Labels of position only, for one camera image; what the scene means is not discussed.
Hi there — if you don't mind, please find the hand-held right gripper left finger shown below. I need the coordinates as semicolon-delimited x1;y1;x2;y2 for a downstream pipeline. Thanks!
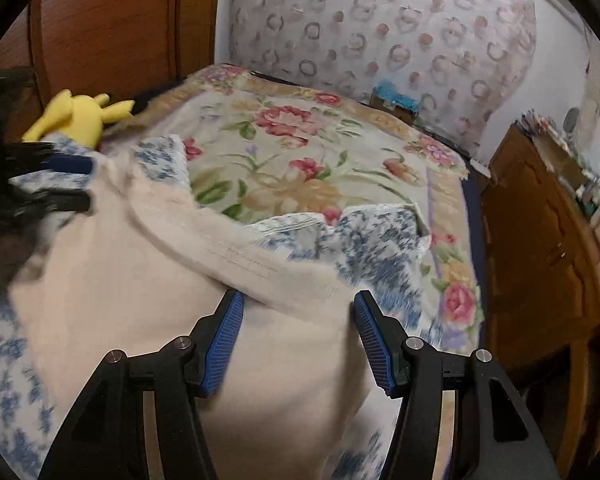
37;290;245;480

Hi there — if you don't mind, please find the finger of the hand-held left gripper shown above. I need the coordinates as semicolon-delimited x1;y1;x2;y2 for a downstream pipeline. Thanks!
5;142;97;181
0;187;92;221

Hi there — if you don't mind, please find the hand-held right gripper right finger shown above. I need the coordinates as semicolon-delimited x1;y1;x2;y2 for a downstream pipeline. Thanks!
353;290;561;480

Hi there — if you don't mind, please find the peach printed t-shirt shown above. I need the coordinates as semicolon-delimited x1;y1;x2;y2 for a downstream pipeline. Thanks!
7;157;381;480

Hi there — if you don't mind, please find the yellow plush toy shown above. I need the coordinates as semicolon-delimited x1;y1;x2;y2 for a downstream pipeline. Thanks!
21;89;136;151

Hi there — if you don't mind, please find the blue floral bed sheet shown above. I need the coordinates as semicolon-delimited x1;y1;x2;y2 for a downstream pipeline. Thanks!
0;132;433;480

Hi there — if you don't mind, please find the wooden louvered wardrobe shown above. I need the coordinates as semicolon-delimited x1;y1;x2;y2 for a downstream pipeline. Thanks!
0;0;221;146

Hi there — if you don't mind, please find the wooden cabinet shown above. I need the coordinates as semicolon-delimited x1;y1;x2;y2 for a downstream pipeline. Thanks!
480;122;600;476

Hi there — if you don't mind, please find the red floral blanket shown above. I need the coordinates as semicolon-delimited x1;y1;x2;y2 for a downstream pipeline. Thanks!
130;64;483;356

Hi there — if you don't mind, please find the teal box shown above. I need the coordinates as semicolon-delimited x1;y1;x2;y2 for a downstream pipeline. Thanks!
371;80;421;123

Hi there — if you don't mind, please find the cardboard box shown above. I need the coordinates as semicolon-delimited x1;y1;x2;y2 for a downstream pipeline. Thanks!
532;130;588;186

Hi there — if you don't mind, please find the ring-patterned sheer curtain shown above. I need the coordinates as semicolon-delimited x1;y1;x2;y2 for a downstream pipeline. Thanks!
227;0;538;153

